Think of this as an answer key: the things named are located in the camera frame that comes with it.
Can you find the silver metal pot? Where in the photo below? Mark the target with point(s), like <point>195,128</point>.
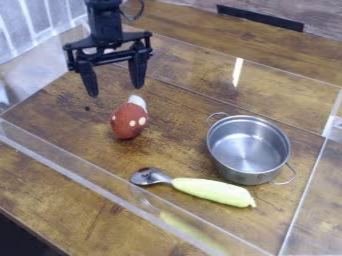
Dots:
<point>251,150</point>

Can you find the red and white toy mushroom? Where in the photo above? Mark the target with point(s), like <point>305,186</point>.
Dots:
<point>130,118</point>

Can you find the black strip on table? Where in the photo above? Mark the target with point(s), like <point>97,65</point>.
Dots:
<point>261,18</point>

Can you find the spoon with yellow-green handle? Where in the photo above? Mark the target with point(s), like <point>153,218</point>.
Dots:
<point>204,188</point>

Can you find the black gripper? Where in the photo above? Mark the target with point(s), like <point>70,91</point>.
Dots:
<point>109,45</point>

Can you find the clear acrylic barrier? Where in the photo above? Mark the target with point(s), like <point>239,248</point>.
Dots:
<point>193,229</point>

